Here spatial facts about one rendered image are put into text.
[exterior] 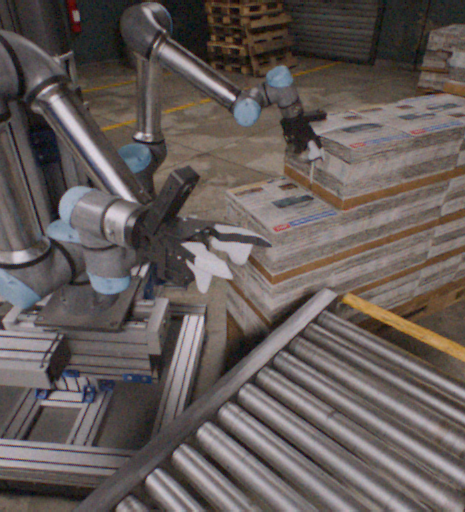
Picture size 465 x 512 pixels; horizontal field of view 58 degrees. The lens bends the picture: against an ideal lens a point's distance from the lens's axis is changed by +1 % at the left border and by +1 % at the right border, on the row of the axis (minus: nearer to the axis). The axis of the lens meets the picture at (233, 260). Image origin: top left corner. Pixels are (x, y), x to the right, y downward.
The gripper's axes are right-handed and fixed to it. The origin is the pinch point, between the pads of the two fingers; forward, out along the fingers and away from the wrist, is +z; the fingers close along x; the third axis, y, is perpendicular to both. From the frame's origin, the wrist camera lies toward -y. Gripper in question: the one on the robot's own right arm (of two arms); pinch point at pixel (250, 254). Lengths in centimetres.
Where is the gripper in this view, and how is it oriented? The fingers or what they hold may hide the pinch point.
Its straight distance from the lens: 58.0
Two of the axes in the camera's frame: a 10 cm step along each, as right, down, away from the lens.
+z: 8.5, 3.0, -4.2
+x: -5.1, 3.8, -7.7
